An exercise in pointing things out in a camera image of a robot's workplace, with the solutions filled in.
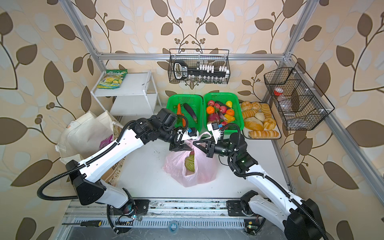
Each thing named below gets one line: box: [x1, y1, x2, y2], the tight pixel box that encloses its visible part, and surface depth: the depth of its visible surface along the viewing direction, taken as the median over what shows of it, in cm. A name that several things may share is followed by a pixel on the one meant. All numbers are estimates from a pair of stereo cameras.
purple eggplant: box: [180, 103, 198, 124], surface depth 114 cm
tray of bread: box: [239, 101, 282, 140], surface depth 107 cm
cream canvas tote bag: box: [55, 111, 124, 164], surface depth 79 cm
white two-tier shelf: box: [90, 70, 162, 116], surface depth 88 cm
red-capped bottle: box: [273, 87, 292, 110], surface depth 83 cm
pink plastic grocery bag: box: [163, 132, 217, 188], surface depth 69 cm
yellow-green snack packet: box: [96, 69, 128, 90], surface depth 86 cm
